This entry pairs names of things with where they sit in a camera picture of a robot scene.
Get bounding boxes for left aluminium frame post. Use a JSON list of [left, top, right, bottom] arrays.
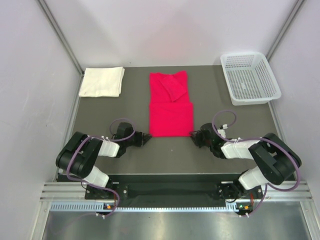
[[35, 0, 84, 76]]

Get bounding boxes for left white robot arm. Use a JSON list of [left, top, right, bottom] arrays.
[[55, 118, 152, 199]]

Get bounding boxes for slotted grey cable duct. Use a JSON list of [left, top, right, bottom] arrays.
[[50, 201, 250, 213]]

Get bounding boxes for folded cream white t shirt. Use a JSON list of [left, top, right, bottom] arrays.
[[78, 66, 125, 98]]

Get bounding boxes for white perforated plastic basket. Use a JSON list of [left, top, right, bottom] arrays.
[[220, 52, 282, 106]]

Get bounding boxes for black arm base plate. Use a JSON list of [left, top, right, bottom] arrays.
[[84, 174, 263, 202]]

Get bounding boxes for pink red t shirt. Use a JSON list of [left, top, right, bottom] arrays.
[[149, 71, 194, 138]]

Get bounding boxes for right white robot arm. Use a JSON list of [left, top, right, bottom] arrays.
[[189, 123, 302, 198]]

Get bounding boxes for aluminium frame post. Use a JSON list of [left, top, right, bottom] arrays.
[[35, 0, 84, 76], [265, 0, 306, 61]]

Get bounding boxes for right aluminium frame post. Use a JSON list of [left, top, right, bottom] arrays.
[[265, 0, 306, 61]]

